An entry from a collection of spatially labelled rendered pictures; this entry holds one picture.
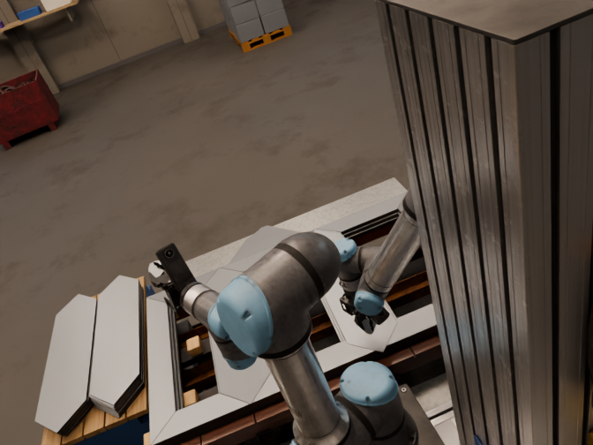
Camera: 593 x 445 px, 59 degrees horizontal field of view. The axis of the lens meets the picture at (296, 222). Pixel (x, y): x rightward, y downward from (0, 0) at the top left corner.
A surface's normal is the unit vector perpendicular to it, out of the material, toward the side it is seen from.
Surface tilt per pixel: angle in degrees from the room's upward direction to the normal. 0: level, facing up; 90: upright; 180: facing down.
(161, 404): 0
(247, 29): 90
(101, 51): 90
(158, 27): 90
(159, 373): 0
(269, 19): 90
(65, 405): 0
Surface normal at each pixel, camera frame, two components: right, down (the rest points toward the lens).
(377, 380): -0.18, -0.85
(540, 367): 0.29, 0.49
